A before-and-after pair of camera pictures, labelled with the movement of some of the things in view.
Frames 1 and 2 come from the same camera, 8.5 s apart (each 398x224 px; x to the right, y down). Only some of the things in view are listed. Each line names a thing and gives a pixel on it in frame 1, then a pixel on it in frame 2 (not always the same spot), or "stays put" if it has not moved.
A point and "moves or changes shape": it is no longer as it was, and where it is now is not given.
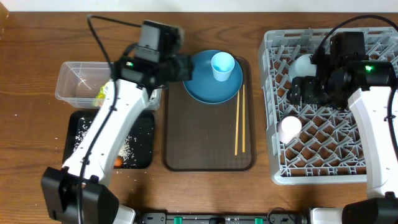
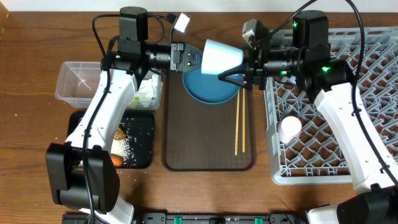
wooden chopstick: x=244 y=119 stays put
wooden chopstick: x=237 y=123 stays put
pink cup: x=289 y=129 stays put
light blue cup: x=222 y=64 moves or changes shape
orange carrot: x=118 y=162 stays put
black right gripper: x=300 y=90 -> x=249 y=72
